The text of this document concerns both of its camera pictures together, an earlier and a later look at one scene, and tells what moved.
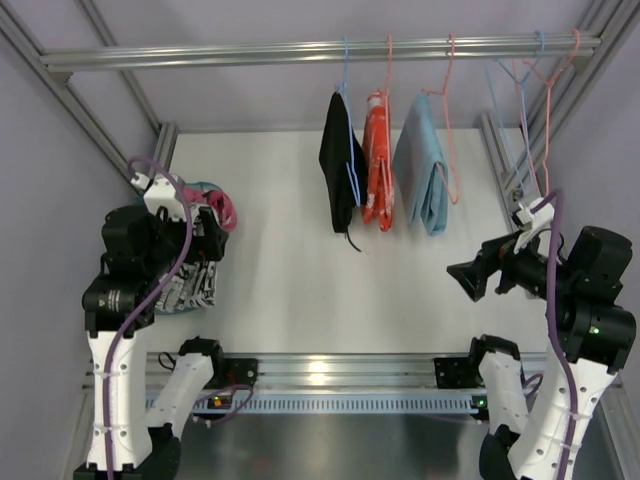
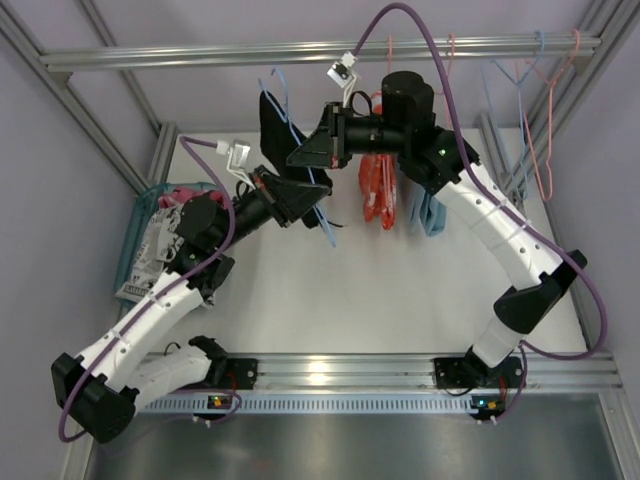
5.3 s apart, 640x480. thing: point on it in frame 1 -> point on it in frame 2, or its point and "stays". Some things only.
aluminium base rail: [332, 373] stays
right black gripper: [498, 263] -> [338, 135]
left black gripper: [211, 240] -> [273, 200]
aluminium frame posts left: [59, 85] stays
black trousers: [342, 159] -> [280, 137]
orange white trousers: [377, 161] stays
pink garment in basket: [222, 204] stays
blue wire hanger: [355, 184] -> [284, 115]
